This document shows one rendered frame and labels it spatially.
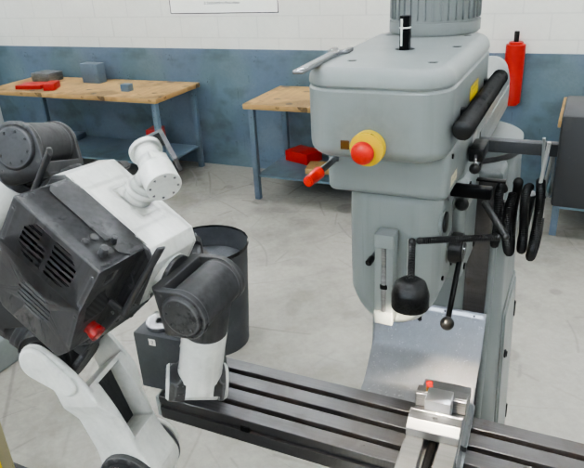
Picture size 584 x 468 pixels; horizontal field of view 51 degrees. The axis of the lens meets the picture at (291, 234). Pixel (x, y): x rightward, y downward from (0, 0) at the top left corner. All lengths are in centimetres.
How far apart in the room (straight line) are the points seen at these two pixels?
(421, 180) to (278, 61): 497
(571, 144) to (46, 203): 106
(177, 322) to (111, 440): 47
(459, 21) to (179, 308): 83
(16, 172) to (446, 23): 91
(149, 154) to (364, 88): 40
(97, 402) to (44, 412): 209
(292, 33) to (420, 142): 498
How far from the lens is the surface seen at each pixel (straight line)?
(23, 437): 340
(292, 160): 588
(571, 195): 151
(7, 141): 124
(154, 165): 113
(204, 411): 179
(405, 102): 105
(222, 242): 366
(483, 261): 178
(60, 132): 131
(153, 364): 183
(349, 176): 123
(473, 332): 187
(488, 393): 205
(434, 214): 127
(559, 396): 342
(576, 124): 146
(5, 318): 144
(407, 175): 119
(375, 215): 128
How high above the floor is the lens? 208
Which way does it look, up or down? 25 degrees down
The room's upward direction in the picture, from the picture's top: 3 degrees counter-clockwise
